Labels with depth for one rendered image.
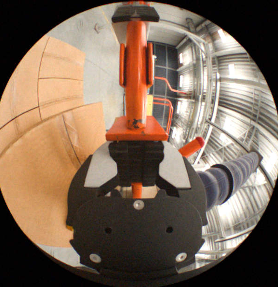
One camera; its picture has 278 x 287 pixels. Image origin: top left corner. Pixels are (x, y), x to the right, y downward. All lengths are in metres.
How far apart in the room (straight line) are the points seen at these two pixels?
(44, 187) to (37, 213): 0.04
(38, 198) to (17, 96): 0.58
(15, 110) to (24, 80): 0.18
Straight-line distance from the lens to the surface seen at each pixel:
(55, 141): 0.15
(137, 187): 0.16
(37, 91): 0.73
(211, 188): 0.35
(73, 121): 0.19
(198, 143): 0.16
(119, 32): 0.15
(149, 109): 7.45
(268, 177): 1.83
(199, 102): 5.80
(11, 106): 0.65
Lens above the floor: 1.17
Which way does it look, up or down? 1 degrees up
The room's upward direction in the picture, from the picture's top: 91 degrees clockwise
